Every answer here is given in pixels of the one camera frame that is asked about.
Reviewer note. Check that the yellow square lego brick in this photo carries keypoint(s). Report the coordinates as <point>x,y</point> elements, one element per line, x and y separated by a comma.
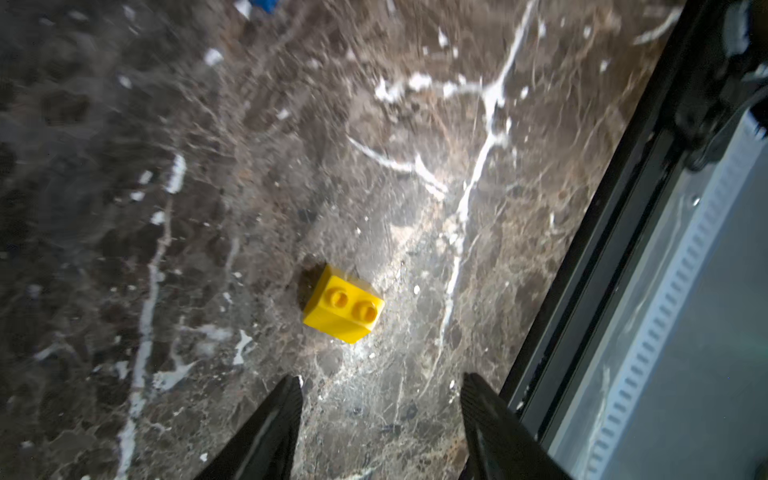
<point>342,306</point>

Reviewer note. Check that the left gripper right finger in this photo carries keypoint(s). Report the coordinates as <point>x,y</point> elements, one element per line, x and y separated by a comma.
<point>499,446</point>

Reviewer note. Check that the white slotted cable duct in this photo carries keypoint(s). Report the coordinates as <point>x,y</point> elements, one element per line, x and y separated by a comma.
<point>677,387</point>

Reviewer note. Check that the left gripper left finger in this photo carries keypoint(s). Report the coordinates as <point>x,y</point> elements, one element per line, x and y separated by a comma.
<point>264,447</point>

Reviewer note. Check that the black front mounting rail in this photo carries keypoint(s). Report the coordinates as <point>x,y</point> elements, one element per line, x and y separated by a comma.
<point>685,114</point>

